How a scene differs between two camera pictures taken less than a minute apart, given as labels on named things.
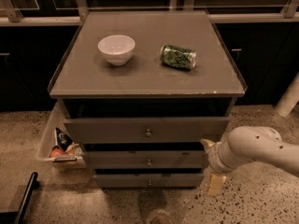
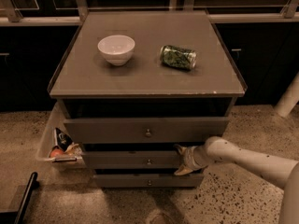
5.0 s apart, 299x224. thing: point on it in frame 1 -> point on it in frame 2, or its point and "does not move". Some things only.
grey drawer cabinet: [141, 92] does not move
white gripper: [213, 157] -> [192, 159]
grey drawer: [144, 159] does not move
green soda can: [177, 57] does not move
